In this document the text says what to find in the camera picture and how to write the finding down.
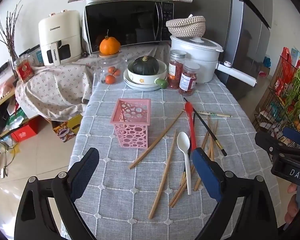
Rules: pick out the person's right hand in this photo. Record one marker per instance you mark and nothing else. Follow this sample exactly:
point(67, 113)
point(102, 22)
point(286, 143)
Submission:
point(292, 210)

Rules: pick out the black microwave oven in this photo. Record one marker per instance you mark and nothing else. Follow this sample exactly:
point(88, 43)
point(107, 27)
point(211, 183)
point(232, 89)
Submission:
point(125, 25)

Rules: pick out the red tin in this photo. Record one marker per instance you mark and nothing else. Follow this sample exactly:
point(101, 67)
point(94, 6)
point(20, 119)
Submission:
point(25, 70)

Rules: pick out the white air fryer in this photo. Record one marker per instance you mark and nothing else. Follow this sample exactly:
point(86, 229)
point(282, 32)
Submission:
point(60, 32)

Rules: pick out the grey refrigerator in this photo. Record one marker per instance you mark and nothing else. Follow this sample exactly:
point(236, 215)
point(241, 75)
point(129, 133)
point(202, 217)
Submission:
point(247, 42)

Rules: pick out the yellow patterned box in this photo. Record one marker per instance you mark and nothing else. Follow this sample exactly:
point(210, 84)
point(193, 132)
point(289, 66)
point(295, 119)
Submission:
point(66, 130)

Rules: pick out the pink perforated utensil basket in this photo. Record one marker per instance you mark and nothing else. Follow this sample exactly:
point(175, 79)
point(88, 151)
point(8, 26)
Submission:
point(131, 135)

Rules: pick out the bunch of green vegetables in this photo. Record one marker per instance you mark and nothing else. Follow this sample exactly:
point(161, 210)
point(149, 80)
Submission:
point(298, 90)

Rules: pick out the small red tomato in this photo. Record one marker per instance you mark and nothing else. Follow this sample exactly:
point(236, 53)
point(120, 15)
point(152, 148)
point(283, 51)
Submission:
point(117, 73)
point(110, 79)
point(111, 69)

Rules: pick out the dried bare branches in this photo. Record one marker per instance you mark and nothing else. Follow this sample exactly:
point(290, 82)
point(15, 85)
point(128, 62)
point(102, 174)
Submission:
point(7, 30)

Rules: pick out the dark green kabocha squash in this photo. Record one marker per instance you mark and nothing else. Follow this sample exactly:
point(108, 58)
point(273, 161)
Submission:
point(146, 66)

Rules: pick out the clear glass jar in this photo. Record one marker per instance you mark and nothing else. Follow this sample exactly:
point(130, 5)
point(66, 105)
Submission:
point(101, 70)

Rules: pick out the white pot lid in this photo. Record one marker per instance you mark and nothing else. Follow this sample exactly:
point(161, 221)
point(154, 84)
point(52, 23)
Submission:
point(197, 42)

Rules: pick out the red plastic bag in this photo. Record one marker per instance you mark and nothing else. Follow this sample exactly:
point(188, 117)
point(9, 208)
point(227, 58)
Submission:
point(285, 67)

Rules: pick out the white electric pot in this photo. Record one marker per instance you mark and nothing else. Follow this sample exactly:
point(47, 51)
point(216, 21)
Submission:
point(205, 67)

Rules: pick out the light blue box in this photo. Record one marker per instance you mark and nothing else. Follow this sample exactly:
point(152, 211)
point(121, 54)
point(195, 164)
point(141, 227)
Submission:
point(37, 56)

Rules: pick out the white plastic spoon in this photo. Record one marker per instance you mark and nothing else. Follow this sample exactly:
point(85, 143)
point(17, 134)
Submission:
point(183, 141)

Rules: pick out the wooden shelf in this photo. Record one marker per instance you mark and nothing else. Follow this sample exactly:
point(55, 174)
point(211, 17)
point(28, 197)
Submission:
point(0, 105)

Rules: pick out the wooden chopstick with green print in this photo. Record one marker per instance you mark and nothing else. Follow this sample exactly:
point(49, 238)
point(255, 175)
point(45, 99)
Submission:
point(215, 114)

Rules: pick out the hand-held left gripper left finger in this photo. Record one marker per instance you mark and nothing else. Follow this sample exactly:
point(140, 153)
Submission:
point(83, 172)

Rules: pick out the red cardboard box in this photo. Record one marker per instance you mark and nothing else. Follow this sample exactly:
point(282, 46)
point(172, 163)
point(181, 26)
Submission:
point(23, 132)

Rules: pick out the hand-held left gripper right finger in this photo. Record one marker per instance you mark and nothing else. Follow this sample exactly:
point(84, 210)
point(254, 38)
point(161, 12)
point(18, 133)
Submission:
point(207, 172)

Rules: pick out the large orange fruit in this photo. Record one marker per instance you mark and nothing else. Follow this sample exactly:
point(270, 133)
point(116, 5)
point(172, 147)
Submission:
point(110, 45)

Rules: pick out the black chopstick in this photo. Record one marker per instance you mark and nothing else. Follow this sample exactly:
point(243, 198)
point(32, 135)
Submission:
point(185, 167)
point(207, 127)

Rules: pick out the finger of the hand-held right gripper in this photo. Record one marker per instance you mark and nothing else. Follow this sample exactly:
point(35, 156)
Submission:
point(293, 135)
point(267, 143)

